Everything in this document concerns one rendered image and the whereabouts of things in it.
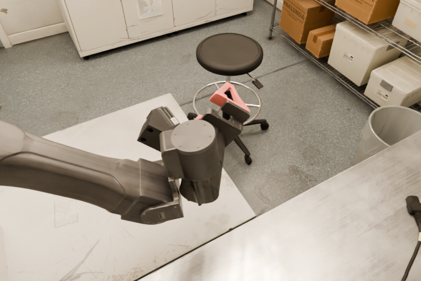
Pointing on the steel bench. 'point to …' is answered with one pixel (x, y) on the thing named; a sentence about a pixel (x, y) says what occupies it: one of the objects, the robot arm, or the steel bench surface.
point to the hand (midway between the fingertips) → (215, 103)
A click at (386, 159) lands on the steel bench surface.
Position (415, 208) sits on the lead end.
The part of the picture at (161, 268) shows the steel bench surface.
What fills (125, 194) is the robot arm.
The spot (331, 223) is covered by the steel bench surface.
